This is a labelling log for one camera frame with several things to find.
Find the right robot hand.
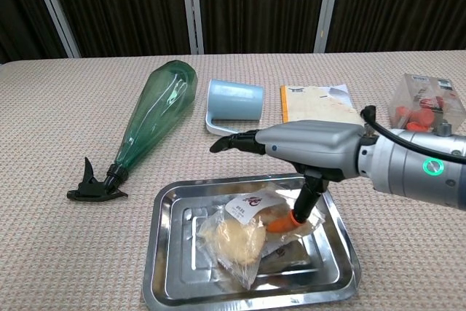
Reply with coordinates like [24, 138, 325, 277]
[210, 119, 366, 234]

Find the bagged yellow snack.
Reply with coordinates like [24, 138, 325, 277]
[196, 184, 326, 290]

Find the silver metal tray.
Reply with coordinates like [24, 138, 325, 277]
[141, 173, 362, 311]

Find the beige booklet with orange spine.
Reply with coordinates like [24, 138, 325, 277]
[279, 83, 366, 125]

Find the light blue plastic mug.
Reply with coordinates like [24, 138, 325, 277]
[205, 78, 264, 135]

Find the clear box with red parts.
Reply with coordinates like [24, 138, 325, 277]
[387, 73, 466, 133]

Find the green plastic spray bottle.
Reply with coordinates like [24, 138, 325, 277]
[66, 59, 199, 202]

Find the beige woven tablecloth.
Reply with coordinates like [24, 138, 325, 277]
[0, 48, 466, 311]

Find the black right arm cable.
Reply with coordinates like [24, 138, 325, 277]
[360, 105, 466, 163]

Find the white frame post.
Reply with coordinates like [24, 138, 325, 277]
[313, 0, 342, 54]
[28, 0, 82, 58]
[180, 0, 205, 55]

